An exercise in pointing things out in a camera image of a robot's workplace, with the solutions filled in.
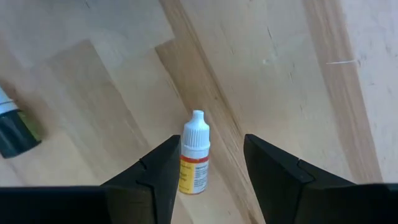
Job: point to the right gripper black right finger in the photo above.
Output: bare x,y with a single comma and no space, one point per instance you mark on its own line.
311,202

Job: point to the green label dropper bottle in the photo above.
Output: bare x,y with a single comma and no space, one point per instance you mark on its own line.
15,137

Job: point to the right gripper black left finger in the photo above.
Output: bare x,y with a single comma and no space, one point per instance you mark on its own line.
93,205

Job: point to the orange label dropper bottle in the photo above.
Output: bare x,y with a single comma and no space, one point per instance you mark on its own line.
196,137

